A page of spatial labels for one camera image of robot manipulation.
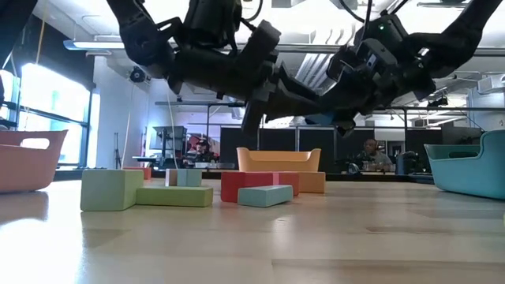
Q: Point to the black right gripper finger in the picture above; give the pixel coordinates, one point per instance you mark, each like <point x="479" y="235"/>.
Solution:
<point x="345" y="126"/>
<point x="329" y="102"/>

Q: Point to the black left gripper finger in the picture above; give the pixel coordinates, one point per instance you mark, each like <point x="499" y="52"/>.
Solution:
<point x="296" y="84"/>
<point x="292" y="107"/>

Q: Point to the large yellow-orange block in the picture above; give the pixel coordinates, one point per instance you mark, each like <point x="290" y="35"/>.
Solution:
<point x="312" y="182"/>

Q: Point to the large red block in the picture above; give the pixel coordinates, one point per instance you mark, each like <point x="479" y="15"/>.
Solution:
<point x="287" y="181"/>
<point x="147" y="173"/>
<point x="233" y="183"/>

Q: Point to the teal block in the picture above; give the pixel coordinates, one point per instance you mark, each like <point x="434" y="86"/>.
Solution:
<point x="264" y="196"/>

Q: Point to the small teal cube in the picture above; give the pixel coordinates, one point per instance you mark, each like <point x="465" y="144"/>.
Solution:
<point x="189" y="177"/>

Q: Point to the large tan block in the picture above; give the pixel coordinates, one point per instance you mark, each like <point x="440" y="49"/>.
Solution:
<point x="170" y="177"/>

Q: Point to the green block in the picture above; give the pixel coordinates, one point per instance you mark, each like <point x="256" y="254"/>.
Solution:
<point x="177" y="196"/>
<point x="102" y="191"/>

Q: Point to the orange plastic bin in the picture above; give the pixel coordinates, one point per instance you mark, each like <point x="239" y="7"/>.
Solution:
<point x="27" y="169"/>

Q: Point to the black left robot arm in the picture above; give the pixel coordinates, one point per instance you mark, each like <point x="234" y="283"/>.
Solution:
<point x="146" y="39"/>

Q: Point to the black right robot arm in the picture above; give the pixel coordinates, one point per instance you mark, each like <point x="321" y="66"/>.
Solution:
<point x="465" y="31"/>

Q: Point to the person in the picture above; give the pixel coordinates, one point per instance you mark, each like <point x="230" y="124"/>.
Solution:
<point x="372" y="154"/>
<point x="201" y="152"/>

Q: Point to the yellow plastic bin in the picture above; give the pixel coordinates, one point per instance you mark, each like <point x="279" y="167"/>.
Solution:
<point x="276" y="159"/>

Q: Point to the black ceiling spotlight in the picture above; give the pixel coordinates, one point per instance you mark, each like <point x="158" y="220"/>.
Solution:
<point x="437" y="102"/>
<point x="137" y="75"/>

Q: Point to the black round bin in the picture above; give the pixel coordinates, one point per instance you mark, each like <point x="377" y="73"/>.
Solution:
<point x="406" y="163"/>

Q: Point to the black monitor on stand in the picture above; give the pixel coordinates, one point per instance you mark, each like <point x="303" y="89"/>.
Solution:
<point x="169" y="136"/>

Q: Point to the teal plastic bin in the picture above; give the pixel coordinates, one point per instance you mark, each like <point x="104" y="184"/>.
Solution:
<point x="465" y="177"/>

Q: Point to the long ceiling light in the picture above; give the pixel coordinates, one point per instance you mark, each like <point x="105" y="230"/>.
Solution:
<point x="94" y="45"/>

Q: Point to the black partition wall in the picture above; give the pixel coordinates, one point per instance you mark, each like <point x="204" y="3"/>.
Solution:
<point x="284" y="138"/>

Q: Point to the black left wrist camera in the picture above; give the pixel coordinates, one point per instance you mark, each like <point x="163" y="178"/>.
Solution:
<point x="213" y="23"/>

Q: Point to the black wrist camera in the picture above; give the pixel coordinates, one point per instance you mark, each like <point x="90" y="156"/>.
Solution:
<point x="213" y="23"/>
<point x="382" y="29"/>

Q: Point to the black pipe frame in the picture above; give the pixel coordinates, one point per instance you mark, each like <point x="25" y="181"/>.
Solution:
<point x="185" y="103"/>

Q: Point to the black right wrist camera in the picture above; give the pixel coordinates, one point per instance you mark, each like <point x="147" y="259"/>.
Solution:
<point x="382" y="29"/>

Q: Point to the black aluminium table frame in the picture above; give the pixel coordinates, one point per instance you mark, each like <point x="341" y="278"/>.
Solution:
<point x="73" y="174"/>

